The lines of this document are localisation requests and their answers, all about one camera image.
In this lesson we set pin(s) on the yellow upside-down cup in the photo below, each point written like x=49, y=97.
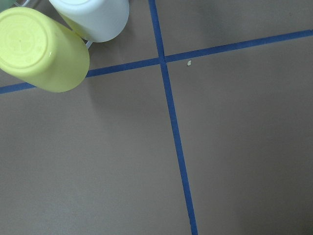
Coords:
x=40, y=51

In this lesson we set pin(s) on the green upside-down cup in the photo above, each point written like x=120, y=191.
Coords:
x=5, y=4

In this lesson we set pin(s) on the white wire cup rack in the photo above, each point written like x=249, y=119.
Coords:
x=26, y=3

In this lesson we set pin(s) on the white upside-down cup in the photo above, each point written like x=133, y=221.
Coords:
x=94, y=20

